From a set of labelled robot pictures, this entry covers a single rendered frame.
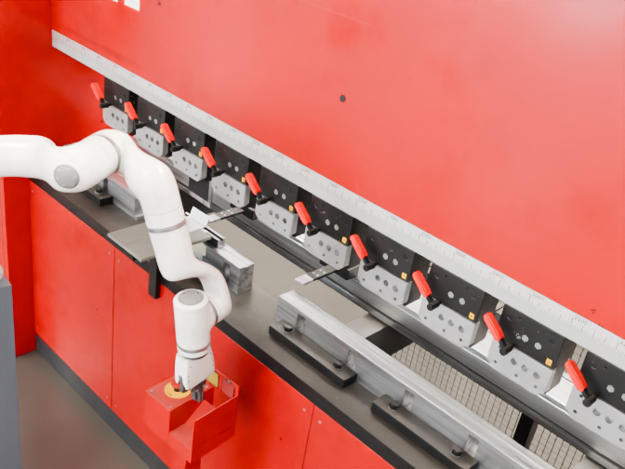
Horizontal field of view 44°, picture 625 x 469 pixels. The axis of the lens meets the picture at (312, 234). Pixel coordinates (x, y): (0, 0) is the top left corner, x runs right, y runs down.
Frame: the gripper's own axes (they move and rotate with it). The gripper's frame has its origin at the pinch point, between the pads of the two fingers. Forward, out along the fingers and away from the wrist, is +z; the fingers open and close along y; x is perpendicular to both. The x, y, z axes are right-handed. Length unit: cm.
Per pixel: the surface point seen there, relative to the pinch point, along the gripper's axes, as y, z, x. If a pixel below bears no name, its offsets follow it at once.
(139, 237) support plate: -24, -15, -51
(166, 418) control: 6.1, 8.8, -6.1
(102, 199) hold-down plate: -40, -4, -94
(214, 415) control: -1.3, 6.0, 4.7
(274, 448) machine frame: -19.2, 29.9, 9.9
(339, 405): -22.5, 1.1, 29.6
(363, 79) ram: -44, -78, 14
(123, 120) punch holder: -47, -35, -86
